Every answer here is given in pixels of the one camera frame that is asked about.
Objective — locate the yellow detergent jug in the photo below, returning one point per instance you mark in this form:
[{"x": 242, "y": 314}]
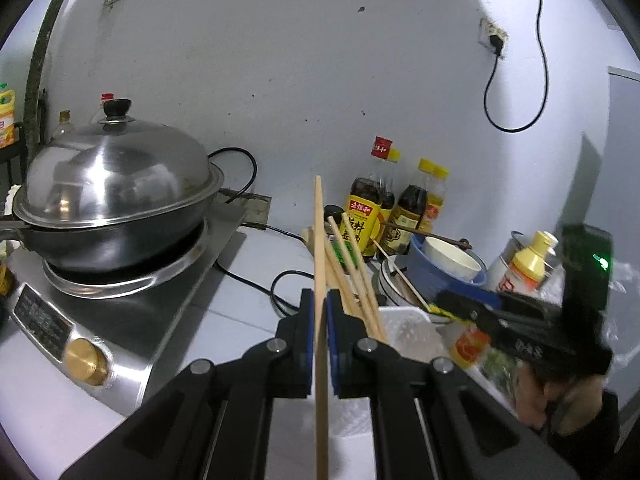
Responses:
[{"x": 7, "y": 110}]

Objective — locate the yellow orange squeeze bottle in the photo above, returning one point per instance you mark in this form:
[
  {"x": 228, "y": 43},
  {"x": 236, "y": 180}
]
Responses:
[{"x": 521, "y": 268}]

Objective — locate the steel dome wok lid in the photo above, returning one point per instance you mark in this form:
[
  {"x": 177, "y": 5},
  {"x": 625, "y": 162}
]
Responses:
[{"x": 116, "y": 170}]

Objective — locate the white perforated utensil basket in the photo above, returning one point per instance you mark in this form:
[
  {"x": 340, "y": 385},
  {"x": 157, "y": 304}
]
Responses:
[{"x": 412, "y": 333}]

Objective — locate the light yellow cap bottle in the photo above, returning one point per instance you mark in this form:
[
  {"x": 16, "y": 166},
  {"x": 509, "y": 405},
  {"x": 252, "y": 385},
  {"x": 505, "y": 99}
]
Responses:
[{"x": 435, "y": 197}]

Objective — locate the white wall socket with plug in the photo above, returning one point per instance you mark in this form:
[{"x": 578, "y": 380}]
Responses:
[{"x": 492, "y": 37}]

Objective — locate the person right hand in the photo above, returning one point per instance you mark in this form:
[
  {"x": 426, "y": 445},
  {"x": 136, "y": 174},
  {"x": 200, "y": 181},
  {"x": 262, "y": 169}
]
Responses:
[{"x": 578, "y": 401}]

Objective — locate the bag of green vegetables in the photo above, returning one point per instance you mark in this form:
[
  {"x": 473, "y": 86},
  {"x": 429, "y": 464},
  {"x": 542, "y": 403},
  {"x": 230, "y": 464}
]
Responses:
[{"x": 621, "y": 332}]

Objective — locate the yellow cap dark sauce bottle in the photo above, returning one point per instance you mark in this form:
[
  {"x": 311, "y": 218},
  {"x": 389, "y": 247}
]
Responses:
[{"x": 408, "y": 211}]

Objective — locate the silver induction cooker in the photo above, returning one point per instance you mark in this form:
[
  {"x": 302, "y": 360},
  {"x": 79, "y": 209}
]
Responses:
[{"x": 108, "y": 333}]

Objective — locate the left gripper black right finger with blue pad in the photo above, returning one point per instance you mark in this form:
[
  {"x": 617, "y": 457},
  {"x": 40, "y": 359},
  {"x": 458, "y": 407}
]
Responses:
[{"x": 431, "y": 420}]

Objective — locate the white bowl inside blue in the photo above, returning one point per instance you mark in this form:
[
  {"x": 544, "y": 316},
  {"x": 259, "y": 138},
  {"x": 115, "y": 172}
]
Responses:
[{"x": 451, "y": 259}]

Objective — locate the black wok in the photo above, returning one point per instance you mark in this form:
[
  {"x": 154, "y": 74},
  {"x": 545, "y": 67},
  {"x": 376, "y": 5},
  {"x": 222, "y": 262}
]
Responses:
[{"x": 101, "y": 247}]

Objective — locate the small clear oil bottle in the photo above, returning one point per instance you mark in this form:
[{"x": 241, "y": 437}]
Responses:
[{"x": 64, "y": 125}]

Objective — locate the red cap sauce bottle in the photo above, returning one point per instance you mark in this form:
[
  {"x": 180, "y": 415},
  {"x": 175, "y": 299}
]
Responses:
[{"x": 365, "y": 197}]

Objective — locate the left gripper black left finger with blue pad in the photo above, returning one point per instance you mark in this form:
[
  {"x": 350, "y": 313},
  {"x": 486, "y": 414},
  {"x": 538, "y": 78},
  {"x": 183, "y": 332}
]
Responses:
[{"x": 211, "y": 421}]

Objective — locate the clear bottle red cap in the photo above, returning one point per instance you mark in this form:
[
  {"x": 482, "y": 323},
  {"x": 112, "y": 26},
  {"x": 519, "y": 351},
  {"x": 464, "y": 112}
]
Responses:
[{"x": 100, "y": 113}]

